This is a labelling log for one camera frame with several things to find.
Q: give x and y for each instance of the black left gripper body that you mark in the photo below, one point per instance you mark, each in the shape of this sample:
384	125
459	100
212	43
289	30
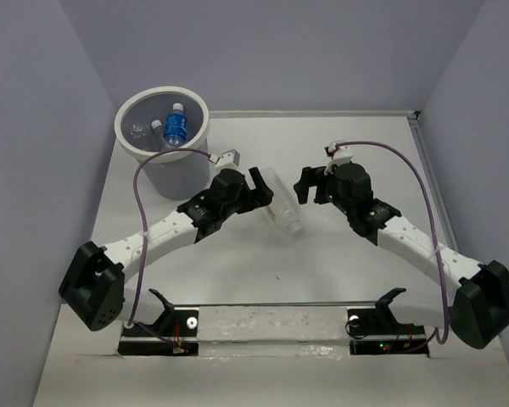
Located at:
244	194

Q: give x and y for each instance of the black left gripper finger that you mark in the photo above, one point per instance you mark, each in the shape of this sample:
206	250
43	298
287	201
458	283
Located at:
261	190
252	203

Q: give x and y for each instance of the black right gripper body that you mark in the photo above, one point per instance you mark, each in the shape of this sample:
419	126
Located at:
331	181

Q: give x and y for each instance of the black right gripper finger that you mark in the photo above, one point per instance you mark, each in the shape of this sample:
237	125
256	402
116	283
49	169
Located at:
323	196
309	177

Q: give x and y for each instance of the large clear bottle cream label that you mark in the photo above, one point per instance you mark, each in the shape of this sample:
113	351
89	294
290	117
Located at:
283	210

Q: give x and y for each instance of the blue label bottle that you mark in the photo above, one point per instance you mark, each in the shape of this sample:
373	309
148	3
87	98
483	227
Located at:
175	128

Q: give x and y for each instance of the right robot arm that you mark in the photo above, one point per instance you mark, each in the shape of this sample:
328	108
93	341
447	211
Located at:
474	297

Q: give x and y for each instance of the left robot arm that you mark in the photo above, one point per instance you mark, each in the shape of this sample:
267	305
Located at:
104	283

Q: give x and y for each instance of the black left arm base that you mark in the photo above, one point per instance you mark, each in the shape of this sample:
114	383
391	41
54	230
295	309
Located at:
174	334

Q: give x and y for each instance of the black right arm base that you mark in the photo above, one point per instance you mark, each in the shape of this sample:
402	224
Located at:
374	331

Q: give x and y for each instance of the white cylindrical waste bin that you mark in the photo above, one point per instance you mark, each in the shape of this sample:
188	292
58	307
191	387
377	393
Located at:
179	172

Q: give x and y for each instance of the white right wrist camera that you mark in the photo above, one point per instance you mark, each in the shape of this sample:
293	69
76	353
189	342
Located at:
338	153

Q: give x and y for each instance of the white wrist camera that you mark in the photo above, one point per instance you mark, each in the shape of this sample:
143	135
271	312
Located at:
338	153
227	160

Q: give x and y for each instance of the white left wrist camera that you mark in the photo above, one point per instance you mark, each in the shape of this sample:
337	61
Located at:
227	160

